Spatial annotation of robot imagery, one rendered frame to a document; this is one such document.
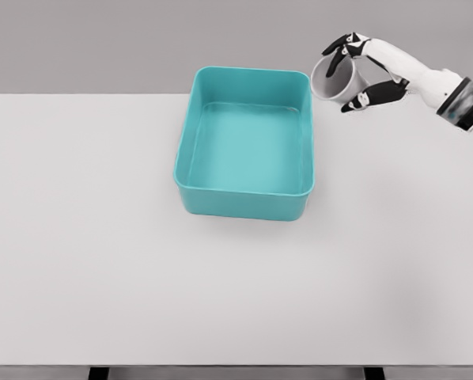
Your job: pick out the teal plastic basket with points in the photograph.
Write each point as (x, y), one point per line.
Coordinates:
(246, 142)

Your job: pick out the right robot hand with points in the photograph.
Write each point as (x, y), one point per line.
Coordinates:
(390, 57)

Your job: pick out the white paper cup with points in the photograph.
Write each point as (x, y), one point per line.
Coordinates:
(335, 81)

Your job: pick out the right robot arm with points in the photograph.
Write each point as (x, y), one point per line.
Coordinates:
(456, 95)

